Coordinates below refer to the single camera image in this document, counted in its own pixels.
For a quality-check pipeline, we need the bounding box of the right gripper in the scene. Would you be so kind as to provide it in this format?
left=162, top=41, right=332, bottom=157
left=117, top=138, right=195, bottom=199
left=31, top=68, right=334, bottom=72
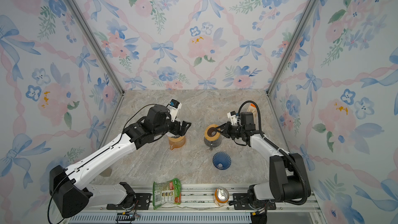
left=216, top=122, right=245, bottom=140

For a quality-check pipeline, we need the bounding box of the grey glass dripper cone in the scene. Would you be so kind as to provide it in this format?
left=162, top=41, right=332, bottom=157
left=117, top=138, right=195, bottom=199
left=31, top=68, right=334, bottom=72
left=169, top=136, right=185, bottom=142

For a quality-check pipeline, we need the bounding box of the blue glass dripper cone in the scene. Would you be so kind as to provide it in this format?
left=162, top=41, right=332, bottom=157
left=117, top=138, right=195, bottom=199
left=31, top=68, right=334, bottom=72
left=212, top=152, right=232, bottom=170

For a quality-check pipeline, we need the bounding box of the coffee filter paper pack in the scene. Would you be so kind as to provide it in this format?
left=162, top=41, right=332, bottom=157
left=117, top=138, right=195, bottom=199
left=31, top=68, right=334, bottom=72
left=247, top=103, right=258, bottom=122

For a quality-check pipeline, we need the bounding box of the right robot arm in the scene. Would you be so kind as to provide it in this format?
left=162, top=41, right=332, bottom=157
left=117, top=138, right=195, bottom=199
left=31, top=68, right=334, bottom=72
left=205, top=112, right=311, bottom=209

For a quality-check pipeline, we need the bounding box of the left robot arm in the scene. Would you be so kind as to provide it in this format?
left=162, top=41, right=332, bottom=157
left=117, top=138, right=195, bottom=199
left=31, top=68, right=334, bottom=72
left=49, top=100, right=191, bottom=218

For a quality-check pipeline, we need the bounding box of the orange glass carafe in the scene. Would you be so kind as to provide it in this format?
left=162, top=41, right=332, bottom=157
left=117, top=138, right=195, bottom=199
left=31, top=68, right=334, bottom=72
left=168, top=138, right=186, bottom=150

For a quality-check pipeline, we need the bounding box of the grey glass carafe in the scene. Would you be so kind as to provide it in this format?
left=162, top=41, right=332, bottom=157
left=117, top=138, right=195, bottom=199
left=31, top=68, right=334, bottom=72
left=204, top=138, right=221, bottom=150

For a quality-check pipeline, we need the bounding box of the orange soda can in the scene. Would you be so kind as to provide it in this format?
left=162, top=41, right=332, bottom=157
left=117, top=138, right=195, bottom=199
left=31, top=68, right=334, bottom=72
left=213, top=187, right=230, bottom=206

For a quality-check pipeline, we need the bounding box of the green snack bag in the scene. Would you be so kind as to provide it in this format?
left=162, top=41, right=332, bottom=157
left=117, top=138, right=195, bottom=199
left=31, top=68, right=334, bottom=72
left=152, top=178, right=181, bottom=209

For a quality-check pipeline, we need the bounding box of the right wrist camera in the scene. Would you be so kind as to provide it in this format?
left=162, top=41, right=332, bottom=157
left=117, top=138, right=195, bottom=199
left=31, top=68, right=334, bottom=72
left=227, top=111, right=240, bottom=125

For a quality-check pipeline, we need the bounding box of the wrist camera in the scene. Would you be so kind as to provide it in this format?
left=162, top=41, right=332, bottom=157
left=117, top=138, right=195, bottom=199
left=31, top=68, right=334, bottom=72
left=167, top=99, right=182, bottom=122
left=227, top=111, right=240, bottom=125

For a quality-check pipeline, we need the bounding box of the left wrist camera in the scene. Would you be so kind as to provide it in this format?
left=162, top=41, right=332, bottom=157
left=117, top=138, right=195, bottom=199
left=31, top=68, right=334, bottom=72
left=167, top=99, right=182, bottom=122

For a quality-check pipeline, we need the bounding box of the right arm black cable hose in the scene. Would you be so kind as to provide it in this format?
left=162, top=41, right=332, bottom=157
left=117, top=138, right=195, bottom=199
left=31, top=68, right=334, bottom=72
left=237, top=100, right=312, bottom=206

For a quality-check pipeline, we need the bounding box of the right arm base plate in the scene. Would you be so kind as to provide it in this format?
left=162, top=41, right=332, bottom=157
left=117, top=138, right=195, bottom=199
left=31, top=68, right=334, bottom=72
left=228, top=193, right=276, bottom=211

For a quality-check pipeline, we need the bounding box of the aluminium rail frame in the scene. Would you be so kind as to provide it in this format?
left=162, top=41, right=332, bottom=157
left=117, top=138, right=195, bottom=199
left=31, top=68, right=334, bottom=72
left=59, top=184, right=326, bottom=224

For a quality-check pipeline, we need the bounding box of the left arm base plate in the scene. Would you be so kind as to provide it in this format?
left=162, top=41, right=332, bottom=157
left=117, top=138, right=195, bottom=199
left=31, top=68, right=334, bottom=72
left=106, top=193, right=152, bottom=211

